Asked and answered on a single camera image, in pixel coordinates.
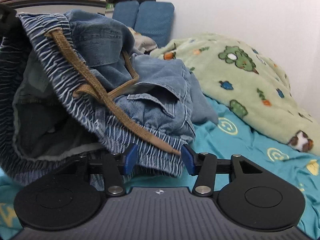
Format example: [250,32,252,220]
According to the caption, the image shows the blue denim jeans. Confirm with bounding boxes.
[1,10,218,185]

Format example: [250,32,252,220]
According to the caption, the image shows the teal smiley bed sheet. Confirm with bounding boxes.
[1,98,319,239]

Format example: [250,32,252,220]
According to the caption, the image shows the green dinosaur fleece blanket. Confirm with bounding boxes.
[150,33,319,155]

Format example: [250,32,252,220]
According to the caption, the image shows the white black desk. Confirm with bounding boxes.
[1,0,106,14]

